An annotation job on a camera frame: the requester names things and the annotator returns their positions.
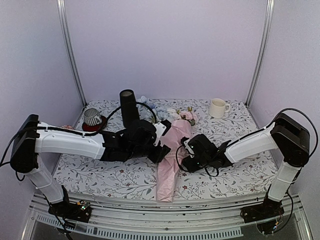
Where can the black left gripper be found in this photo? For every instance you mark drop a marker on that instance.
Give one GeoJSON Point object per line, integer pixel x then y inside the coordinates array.
{"type": "Point", "coordinates": [161, 152]}

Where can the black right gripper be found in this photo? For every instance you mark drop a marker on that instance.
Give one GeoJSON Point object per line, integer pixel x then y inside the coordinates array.
{"type": "Point", "coordinates": [190, 166]}

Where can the pink flower bouquet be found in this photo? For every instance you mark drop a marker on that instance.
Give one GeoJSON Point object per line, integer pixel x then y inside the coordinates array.
{"type": "Point", "coordinates": [182, 121]}

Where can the cream printed ribbon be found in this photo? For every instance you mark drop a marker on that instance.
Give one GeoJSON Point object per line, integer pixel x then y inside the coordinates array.
{"type": "Point", "coordinates": [180, 154]}

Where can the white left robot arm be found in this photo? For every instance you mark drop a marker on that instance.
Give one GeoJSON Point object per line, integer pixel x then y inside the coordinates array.
{"type": "Point", "coordinates": [35, 137]}

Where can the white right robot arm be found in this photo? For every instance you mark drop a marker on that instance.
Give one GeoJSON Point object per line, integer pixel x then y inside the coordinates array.
{"type": "Point", "coordinates": [283, 133]}

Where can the black tapered vase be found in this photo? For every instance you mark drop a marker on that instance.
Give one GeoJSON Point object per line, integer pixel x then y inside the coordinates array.
{"type": "Point", "coordinates": [129, 110]}

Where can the cream ceramic mug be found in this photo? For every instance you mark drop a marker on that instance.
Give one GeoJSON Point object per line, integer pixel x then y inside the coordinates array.
{"type": "Point", "coordinates": [218, 108]}

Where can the striped grey teacup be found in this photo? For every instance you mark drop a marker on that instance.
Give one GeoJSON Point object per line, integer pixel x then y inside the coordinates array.
{"type": "Point", "coordinates": [92, 117]}

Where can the red lacquer saucer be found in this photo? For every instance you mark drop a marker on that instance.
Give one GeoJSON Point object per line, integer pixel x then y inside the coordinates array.
{"type": "Point", "coordinates": [87, 128]}

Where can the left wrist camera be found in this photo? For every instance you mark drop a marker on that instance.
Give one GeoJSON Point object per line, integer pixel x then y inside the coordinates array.
{"type": "Point", "coordinates": [162, 128]}

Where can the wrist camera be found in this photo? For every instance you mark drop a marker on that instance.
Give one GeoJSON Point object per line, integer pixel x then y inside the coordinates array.
{"type": "Point", "coordinates": [162, 128]}
{"type": "Point", "coordinates": [185, 143]}

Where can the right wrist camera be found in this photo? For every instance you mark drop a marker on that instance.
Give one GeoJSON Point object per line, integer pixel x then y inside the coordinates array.
{"type": "Point", "coordinates": [185, 143]}

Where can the aluminium front rail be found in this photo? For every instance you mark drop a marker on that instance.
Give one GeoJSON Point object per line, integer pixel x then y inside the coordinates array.
{"type": "Point", "coordinates": [198, 219]}

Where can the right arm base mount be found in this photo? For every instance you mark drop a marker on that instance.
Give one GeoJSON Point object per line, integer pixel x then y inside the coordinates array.
{"type": "Point", "coordinates": [265, 210]}

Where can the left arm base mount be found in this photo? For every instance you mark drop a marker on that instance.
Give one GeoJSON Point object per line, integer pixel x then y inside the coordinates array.
{"type": "Point", "coordinates": [80, 211]}

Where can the left aluminium frame post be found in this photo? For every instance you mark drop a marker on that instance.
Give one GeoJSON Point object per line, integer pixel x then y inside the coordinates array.
{"type": "Point", "coordinates": [69, 50]}

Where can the aluminium frame post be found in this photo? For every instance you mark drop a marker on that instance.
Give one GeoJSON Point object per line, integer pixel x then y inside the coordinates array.
{"type": "Point", "coordinates": [261, 53]}
{"type": "Point", "coordinates": [69, 50]}

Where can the right aluminium frame post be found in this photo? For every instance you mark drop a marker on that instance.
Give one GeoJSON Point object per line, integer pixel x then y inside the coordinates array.
{"type": "Point", "coordinates": [261, 53]}

